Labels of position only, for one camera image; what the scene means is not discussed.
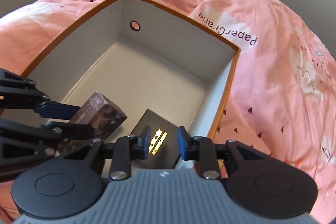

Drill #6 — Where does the black box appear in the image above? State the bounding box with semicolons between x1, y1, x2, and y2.
131;109;180;169

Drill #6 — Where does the orange white cardboard box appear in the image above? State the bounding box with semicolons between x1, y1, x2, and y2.
0;0;242;180

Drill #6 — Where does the pink cloud print duvet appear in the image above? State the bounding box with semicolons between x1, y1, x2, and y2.
1;0;335;205

